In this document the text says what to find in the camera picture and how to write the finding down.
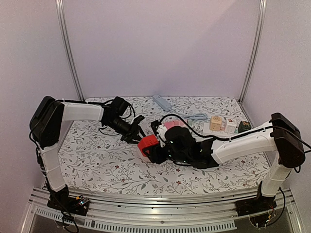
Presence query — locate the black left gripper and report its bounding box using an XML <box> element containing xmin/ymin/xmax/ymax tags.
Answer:
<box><xmin>104</xmin><ymin>117</ymin><xmax>148</xmax><ymax>145</ymax></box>

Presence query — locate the pink plug adapter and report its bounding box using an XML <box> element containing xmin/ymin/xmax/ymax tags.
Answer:
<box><xmin>164</xmin><ymin>120</ymin><xmax>186</xmax><ymax>130</ymax></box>

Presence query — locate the white power strip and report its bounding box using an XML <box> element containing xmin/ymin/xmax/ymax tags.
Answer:
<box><xmin>202</xmin><ymin>123</ymin><xmax>238</xmax><ymax>137</ymax></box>

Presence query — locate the red cube socket adapter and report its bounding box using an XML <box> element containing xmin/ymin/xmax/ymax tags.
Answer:
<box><xmin>138</xmin><ymin>134</ymin><xmax>159</xmax><ymax>158</ymax></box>

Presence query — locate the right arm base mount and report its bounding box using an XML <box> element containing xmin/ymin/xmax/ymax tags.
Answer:
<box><xmin>234</xmin><ymin>197</ymin><xmax>276</xmax><ymax>228</ymax></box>

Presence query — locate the left aluminium corner post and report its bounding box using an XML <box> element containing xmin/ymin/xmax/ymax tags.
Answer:
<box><xmin>55</xmin><ymin>0</ymin><xmax>85</xmax><ymax>100</ymax></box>

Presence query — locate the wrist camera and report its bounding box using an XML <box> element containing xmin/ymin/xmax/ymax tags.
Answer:
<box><xmin>151</xmin><ymin>120</ymin><xmax>168</xmax><ymax>142</ymax></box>
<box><xmin>131</xmin><ymin>115</ymin><xmax>145</xmax><ymax>124</ymax></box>

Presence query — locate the right aluminium corner post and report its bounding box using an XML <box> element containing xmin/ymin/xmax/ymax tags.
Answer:
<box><xmin>238</xmin><ymin>0</ymin><xmax>267</xmax><ymax>105</ymax></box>

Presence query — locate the light blue cable bundle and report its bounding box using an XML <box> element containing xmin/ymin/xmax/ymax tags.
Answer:
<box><xmin>184</xmin><ymin>112</ymin><xmax>209</xmax><ymax>121</ymax></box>

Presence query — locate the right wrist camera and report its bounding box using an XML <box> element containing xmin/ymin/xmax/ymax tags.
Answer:
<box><xmin>151</xmin><ymin>120</ymin><xmax>168</xmax><ymax>142</ymax></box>

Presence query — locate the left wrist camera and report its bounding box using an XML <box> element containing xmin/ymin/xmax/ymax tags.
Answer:
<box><xmin>131</xmin><ymin>115</ymin><xmax>145</xmax><ymax>124</ymax></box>

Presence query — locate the beige cube socket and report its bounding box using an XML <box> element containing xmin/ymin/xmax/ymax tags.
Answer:
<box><xmin>209</xmin><ymin>116</ymin><xmax>222</xmax><ymax>131</ymax></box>

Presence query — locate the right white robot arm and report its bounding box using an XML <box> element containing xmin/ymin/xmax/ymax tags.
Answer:
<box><xmin>138</xmin><ymin>113</ymin><xmax>306</xmax><ymax>216</ymax></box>

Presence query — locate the light blue power strip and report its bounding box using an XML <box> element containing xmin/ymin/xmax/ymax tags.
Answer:
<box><xmin>152</xmin><ymin>94</ymin><xmax>172</xmax><ymax>112</ymax></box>

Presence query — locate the white floral cube socket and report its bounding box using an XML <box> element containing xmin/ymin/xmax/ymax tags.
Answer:
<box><xmin>224</xmin><ymin>118</ymin><xmax>237</xmax><ymax>134</ymax></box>

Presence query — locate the aluminium front rail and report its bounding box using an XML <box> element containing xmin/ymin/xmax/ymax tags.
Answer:
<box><xmin>18</xmin><ymin>186</ymin><xmax>304</xmax><ymax>233</ymax></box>

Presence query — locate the floral patterned table mat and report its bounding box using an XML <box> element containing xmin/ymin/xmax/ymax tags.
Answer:
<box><xmin>58</xmin><ymin>97</ymin><xmax>269</xmax><ymax>196</ymax></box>

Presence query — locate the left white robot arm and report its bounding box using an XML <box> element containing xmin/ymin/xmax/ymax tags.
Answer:
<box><xmin>29</xmin><ymin>96</ymin><xmax>145</xmax><ymax>214</ymax></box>

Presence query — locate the dark green cube socket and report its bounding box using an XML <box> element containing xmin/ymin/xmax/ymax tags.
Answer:
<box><xmin>238</xmin><ymin>121</ymin><xmax>251</xmax><ymax>133</ymax></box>

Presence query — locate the aluminium corner post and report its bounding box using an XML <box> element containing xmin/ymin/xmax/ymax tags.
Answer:
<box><xmin>55</xmin><ymin>0</ymin><xmax>85</xmax><ymax>100</ymax></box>
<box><xmin>238</xmin><ymin>0</ymin><xmax>267</xmax><ymax>105</ymax></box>

